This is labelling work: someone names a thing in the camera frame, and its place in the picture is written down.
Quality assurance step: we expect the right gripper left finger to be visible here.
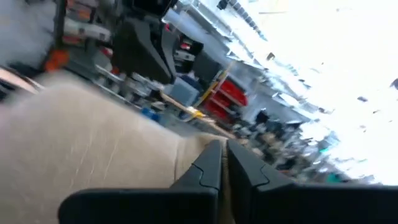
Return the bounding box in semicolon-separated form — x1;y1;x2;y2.
57;139;223;224

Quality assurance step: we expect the blue box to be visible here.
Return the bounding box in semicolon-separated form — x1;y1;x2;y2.
169;77;200;107

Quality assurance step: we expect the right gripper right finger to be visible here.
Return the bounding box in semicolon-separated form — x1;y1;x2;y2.
226;139;398;224

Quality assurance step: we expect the beige cap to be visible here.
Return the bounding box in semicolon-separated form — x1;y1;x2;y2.
0;71;233;224

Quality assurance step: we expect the red shelf rack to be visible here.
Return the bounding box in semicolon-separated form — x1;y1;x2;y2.
201;79;249;123

